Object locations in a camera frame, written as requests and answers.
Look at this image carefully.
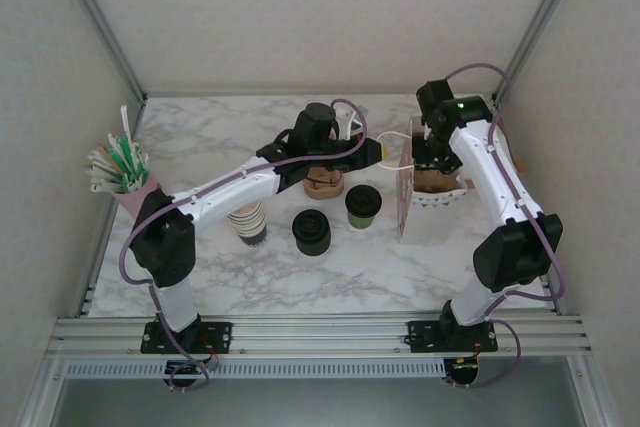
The white patterned paper bag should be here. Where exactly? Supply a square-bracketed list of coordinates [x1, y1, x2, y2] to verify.
[377, 115, 475, 244]

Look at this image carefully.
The stack of black lids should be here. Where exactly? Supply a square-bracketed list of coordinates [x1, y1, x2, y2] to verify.
[292, 209, 332, 257]

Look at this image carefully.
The stack of paper cups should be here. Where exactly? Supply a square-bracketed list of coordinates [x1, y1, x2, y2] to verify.
[227, 199, 269, 250]

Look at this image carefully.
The long white wrapped straw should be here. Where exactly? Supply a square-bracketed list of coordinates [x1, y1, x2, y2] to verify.
[119, 104, 134, 143]

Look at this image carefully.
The pink cup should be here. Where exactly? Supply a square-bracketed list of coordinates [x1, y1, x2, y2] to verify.
[110, 177, 164, 222]

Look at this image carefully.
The brown wooden stirrer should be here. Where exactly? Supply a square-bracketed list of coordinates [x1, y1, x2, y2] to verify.
[97, 146, 124, 178]

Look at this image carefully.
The black controller board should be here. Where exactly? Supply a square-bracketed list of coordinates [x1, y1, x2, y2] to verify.
[167, 360, 209, 379]
[452, 357, 480, 382]

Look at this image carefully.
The aluminium frame post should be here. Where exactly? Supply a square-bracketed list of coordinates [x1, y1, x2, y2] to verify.
[47, 0, 149, 108]
[489, 0, 591, 108]

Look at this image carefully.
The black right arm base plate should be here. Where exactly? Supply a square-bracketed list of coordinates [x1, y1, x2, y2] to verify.
[407, 319, 499, 353]

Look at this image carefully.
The aluminium mounting rail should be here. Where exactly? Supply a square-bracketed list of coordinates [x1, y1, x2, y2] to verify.
[47, 315, 594, 359]

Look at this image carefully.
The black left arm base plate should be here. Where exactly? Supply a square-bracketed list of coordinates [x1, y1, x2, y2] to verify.
[141, 320, 235, 354]

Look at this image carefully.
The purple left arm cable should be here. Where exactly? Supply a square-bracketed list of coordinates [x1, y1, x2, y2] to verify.
[121, 97, 372, 392]

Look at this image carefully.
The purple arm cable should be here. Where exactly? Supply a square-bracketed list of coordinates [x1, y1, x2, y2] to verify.
[121, 97, 372, 392]
[446, 63, 569, 391]

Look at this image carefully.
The white slotted cable duct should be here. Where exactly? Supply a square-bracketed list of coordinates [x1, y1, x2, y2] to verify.
[64, 359, 446, 379]

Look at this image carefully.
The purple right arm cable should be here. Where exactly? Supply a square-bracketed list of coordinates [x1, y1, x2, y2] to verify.
[446, 63, 569, 391]

